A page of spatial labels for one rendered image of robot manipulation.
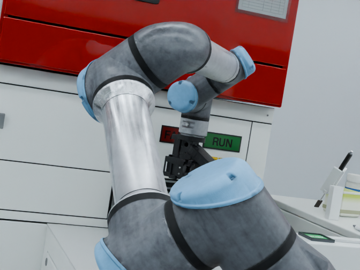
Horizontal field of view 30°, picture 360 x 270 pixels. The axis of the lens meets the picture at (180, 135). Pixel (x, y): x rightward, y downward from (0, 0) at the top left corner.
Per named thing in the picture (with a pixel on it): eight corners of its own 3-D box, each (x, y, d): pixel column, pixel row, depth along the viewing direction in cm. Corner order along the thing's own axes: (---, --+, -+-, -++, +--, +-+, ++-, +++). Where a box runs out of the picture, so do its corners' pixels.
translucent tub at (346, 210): (320, 210, 182) (324, 185, 182) (341, 211, 186) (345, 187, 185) (339, 216, 176) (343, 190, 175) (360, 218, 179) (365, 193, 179)
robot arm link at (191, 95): (196, 65, 159) (209, 69, 170) (158, 90, 162) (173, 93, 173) (213, 94, 158) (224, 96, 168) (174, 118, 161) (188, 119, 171)
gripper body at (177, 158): (175, 177, 182) (182, 133, 182) (203, 183, 178) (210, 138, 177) (161, 178, 176) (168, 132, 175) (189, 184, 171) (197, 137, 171)
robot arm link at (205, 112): (181, 74, 172) (191, 76, 180) (175, 116, 172) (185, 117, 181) (211, 78, 169) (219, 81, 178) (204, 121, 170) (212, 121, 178)
